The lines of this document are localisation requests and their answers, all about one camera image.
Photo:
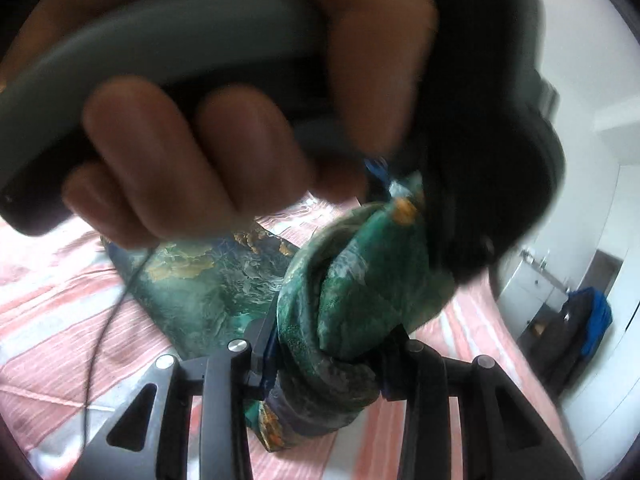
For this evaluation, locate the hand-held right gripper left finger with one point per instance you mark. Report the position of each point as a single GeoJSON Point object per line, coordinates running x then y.
{"type": "Point", "coordinates": [220, 410]}

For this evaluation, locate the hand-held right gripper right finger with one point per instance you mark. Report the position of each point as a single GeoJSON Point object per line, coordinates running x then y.
{"type": "Point", "coordinates": [425, 410]}

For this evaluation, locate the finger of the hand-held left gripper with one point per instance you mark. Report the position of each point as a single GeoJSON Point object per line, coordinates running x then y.
{"type": "Point", "coordinates": [377, 172]}

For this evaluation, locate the green patterned large cloth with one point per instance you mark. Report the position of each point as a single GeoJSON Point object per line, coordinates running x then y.
{"type": "Point", "coordinates": [350, 285]}

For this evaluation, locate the person's left hand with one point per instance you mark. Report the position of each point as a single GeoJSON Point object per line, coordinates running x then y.
{"type": "Point", "coordinates": [200, 175]}

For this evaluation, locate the dark hanging jacket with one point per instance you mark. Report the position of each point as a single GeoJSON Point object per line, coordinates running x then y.
{"type": "Point", "coordinates": [560, 345]}

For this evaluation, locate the white cabinet with knobs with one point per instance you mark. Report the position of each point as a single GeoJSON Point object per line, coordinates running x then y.
{"type": "Point", "coordinates": [525, 285]}

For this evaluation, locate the blue hanging garment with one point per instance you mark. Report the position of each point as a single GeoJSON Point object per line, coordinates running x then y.
{"type": "Point", "coordinates": [597, 325]}

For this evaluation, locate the pink striped bed sheet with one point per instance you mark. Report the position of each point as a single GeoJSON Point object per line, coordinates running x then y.
{"type": "Point", "coordinates": [45, 320]}

